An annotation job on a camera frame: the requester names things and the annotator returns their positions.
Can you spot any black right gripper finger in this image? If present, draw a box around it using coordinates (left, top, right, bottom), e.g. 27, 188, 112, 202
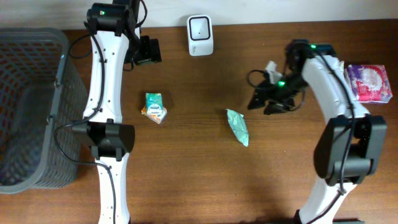
248, 95, 267, 110
264, 102, 294, 115

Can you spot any green wipes pack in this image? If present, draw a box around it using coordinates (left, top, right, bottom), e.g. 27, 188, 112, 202
226, 109, 249, 147

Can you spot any teal Kleenex tissue pack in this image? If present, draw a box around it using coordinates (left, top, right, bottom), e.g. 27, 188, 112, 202
146, 93, 163, 115

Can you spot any orange tissue pack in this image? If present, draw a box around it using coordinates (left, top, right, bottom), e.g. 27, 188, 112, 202
141, 106, 167, 124

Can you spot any red purple tissue pack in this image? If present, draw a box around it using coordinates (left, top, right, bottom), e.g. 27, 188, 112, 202
345, 65, 392, 104

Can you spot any white Pantene tube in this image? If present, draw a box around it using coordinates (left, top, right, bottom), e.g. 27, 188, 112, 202
338, 61, 345, 75

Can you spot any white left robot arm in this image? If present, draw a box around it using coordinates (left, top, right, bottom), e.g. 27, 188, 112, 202
71, 1, 162, 223

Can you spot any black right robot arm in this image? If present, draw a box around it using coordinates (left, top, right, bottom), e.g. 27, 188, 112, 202
248, 39, 387, 223

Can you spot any white barcode scanner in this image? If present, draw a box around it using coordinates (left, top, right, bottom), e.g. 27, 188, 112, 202
187, 15, 214, 57

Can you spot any grey plastic basket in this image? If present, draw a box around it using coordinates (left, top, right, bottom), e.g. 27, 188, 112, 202
1, 28, 88, 194

